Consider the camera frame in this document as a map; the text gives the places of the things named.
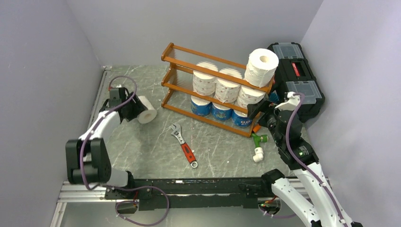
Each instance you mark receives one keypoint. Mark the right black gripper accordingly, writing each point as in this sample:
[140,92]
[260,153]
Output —
[252,109]

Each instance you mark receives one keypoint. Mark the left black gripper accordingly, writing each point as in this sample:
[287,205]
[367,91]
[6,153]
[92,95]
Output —
[138,107]

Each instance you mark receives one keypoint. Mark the blue roll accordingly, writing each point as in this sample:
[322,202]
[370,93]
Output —
[221,112]
[200,107]
[240,119]

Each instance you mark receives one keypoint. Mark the dotted white roll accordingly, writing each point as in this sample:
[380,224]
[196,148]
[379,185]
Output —
[247,95]
[202,83]
[227,91]

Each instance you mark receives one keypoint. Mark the dotted white roll front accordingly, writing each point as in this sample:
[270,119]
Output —
[227,91]

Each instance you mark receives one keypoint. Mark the orange wooden shelf rack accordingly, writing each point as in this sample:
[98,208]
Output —
[178,79]

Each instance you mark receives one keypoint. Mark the plain white paper roll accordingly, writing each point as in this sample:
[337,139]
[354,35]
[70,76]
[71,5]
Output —
[261,67]

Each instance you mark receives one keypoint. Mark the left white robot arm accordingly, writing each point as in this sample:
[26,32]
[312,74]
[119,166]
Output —
[87,158]

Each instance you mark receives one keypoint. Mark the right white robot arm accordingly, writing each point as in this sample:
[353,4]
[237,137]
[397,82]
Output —
[322,208]

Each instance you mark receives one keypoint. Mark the black plastic toolbox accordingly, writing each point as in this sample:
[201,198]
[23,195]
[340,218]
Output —
[293,74]

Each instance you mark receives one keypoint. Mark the orange handled screwdriver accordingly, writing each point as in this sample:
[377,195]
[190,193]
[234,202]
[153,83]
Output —
[256,128]

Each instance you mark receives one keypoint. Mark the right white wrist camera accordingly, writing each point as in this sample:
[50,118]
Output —
[292,101]

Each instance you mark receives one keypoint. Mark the red handled adjustable wrench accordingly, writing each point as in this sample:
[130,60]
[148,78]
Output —
[176,132]

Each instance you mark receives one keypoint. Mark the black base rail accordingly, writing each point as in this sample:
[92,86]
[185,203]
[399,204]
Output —
[151,194]

